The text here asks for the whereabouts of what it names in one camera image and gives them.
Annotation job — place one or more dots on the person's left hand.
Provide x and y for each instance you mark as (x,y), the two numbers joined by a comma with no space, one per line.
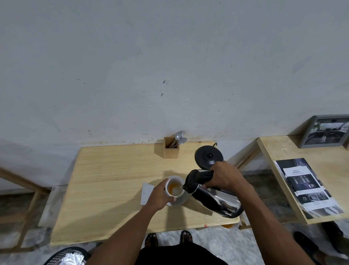
(156,195)

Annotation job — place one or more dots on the person's right hand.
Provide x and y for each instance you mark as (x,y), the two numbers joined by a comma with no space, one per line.
(227,176)

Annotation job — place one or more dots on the person's right fingers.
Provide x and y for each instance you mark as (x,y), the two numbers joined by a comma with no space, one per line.
(213,180)

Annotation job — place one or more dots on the person's left thumb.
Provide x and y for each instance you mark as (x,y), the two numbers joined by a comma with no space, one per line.
(169,201)

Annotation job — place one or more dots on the white cup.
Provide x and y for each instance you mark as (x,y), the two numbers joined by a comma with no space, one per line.
(174,188)

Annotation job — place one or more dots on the steel electric kettle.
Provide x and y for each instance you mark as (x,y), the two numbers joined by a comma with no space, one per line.
(218,202)

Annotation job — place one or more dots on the person's right forearm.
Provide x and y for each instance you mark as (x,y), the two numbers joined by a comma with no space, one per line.
(267,232)

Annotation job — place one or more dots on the person's left forearm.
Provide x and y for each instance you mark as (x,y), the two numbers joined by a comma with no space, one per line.
(128,234)

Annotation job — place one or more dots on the black kettle base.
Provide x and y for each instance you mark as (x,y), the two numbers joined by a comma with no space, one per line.
(208,157)

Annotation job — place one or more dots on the white paper napkin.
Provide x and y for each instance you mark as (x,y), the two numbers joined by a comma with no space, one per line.
(147,192)

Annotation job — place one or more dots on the black sandal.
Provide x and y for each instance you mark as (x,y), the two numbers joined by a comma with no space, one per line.
(151,240)
(186,236)

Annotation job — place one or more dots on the wooden utensil holder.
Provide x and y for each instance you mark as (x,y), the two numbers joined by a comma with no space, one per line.
(171,153)

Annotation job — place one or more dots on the steel spoon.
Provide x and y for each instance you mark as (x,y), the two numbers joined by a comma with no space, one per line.
(178,135)
(182,140)

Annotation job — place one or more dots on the black shorts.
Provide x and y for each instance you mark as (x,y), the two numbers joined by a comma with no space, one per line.
(180,255)

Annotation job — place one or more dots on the steel fork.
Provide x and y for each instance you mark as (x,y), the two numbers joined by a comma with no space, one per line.
(183,133)

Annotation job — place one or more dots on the large light wooden table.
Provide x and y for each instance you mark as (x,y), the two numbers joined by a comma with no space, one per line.
(109,191)

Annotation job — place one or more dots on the dark printed booklet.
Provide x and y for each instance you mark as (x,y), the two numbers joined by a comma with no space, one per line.
(289,180)

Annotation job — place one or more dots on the white printed leaflet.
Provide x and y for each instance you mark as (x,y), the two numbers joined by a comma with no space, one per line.
(313,191)

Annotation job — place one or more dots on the black shoe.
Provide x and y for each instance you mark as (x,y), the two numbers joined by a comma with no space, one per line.
(305,242)

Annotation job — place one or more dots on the silver foil packet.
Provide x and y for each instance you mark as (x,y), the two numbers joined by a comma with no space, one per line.
(71,258)

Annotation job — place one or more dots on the small light wooden table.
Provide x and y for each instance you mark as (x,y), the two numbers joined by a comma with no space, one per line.
(327,161)

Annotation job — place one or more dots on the white stone slab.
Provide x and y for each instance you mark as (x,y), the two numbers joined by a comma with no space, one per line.
(51,206)

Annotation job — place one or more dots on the black mesh chair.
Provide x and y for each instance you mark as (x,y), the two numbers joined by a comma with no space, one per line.
(53,258)

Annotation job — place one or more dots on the grey picture frame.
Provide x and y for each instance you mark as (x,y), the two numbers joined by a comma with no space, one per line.
(324,132)

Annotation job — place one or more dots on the wooden frame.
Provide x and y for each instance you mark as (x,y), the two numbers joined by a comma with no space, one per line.
(30,207)

